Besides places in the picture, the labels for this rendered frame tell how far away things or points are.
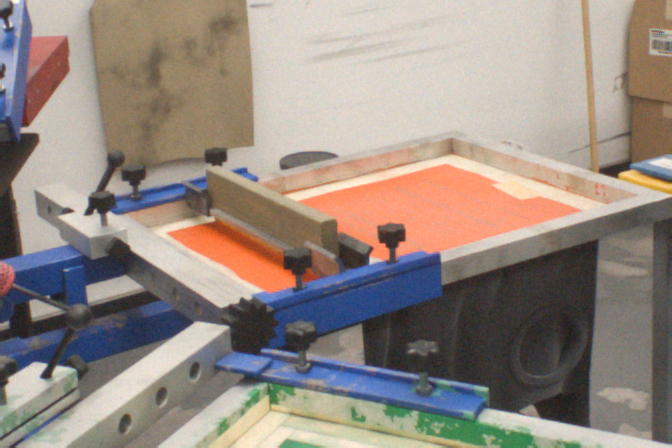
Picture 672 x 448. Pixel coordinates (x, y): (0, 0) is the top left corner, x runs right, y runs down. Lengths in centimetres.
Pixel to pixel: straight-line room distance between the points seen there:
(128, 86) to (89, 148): 24
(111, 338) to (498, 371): 64
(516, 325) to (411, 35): 262
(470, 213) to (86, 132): 209
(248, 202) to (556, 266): 52
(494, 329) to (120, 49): 217
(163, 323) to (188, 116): 221
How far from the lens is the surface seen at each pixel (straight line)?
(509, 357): 216
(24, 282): 189
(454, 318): 206
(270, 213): 202
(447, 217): 221
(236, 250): 211
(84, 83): 407
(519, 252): 200
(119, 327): 198
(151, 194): 229
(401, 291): 186
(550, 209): 224
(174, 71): 413
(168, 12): 410
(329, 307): 180
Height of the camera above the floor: 167
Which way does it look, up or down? 18 degrees down
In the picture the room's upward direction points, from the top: 3 degrees counter-clockwise
